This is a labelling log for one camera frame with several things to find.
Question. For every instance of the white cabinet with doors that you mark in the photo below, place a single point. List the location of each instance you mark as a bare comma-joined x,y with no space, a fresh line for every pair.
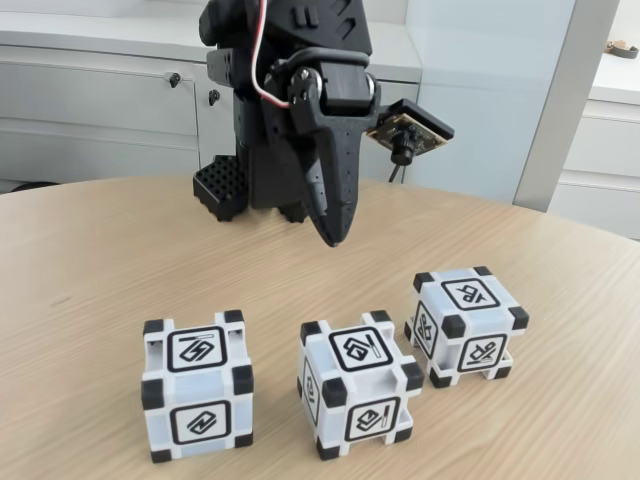
100,100

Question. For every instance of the white drawer unit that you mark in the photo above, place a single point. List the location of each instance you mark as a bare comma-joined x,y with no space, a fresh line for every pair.
610,150

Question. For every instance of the black camera module on bracket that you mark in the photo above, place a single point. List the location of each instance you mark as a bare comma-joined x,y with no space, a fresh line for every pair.
415,125

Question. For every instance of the black perforated base block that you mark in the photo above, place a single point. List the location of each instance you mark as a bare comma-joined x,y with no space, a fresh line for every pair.
220,185

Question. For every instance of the black cabinet key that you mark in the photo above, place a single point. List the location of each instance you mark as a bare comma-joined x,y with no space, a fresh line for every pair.
214,97
175,80

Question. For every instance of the white cube with lightning symbol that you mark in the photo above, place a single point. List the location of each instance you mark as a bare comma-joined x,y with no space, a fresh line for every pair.
197,400

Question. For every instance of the white cube with crossed symbol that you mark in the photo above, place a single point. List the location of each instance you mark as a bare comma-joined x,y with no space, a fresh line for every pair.
470,325

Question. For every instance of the white cube with stacked-squares symbol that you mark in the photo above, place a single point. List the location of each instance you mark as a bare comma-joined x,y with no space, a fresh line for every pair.
360,385

